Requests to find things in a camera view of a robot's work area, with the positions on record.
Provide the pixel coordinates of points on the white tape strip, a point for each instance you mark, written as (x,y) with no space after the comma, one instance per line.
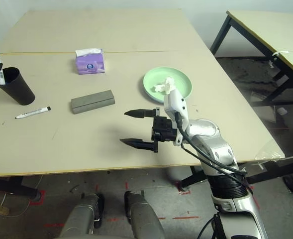
(279,52)

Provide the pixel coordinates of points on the black cap whiteboard marker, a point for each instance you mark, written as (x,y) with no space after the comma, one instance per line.
(34,112)

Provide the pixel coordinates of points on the beige side table black legs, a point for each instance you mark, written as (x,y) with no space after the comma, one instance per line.
(273,25)

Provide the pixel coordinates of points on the black table support beam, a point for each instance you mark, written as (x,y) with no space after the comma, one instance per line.
(273,170)
(12,188)

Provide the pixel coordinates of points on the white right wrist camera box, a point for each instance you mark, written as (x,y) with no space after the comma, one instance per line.
(176,103)

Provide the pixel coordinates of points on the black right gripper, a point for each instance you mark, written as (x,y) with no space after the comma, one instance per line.
(165,129)

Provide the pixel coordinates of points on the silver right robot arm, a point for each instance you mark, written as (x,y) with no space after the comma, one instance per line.
(216,154)

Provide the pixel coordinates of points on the clear plastic film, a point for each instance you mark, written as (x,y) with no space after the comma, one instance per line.
(270,153)

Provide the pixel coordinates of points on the grey glasses case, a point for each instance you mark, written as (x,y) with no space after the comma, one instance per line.
(92,102)

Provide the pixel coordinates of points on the light green plate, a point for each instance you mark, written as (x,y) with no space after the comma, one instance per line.
(183,82)

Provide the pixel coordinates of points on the purple tissue pack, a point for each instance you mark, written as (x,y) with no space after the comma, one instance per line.
(90,64)

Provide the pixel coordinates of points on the black plastic cup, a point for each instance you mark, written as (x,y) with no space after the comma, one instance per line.
(19,87)

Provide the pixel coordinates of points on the white tissue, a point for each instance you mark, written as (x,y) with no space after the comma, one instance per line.
(166,85)

